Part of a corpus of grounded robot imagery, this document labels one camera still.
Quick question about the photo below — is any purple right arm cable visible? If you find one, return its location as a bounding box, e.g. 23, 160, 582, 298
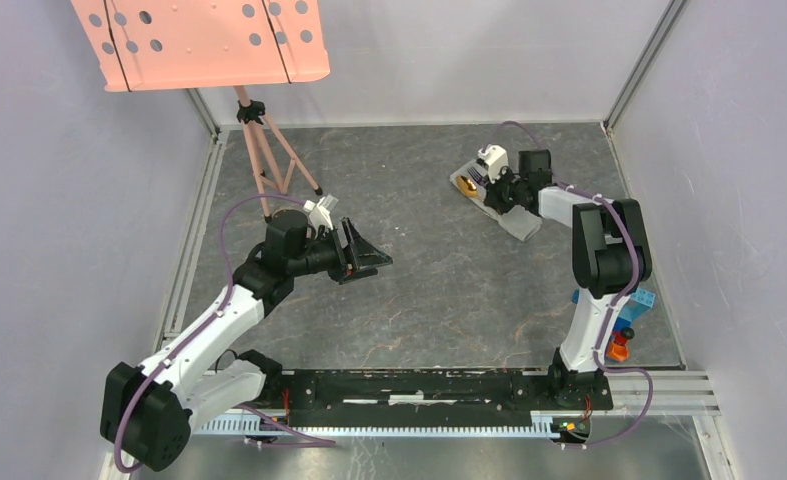
482, 121, 655, 452

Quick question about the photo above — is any pink music stand tripod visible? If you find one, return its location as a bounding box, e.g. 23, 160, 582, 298
72, 0, 330, 219

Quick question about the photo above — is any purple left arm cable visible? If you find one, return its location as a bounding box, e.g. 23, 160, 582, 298
112, 193, 338, 475

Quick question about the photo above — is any grey cloth napkin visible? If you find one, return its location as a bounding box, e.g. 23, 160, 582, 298
449, 161, 542, 242

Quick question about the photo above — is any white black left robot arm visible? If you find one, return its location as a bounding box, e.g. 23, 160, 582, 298
100, 209, 392, 474

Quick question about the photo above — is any purple metal fork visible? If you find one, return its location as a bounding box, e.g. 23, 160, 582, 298
467, 166, 489, 186

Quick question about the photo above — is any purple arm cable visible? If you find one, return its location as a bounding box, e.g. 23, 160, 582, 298
112, 193, 338, 475
482, 121, 655, 452

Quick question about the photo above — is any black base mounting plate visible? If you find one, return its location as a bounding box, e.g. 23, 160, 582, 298
251, 368, 614, 428

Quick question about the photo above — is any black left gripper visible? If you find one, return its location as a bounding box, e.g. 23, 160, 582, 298
288, 217, 392, 285

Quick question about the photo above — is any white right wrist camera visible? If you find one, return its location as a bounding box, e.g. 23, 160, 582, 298
476, 144, 508, 185

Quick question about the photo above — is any orange red toy piece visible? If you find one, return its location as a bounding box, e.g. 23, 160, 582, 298
606, 327, 635, 362

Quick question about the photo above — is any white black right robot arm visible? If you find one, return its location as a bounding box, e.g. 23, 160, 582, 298
472, 145, 653, 408

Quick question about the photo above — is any gold spoon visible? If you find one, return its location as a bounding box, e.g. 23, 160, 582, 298
455, 175, 482, 199

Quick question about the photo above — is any aluminium frame rail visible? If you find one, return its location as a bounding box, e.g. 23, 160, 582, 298
154, 369, 721, 443

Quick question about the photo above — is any blue toy brick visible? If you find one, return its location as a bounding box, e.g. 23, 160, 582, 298
571, 288, 656, 333

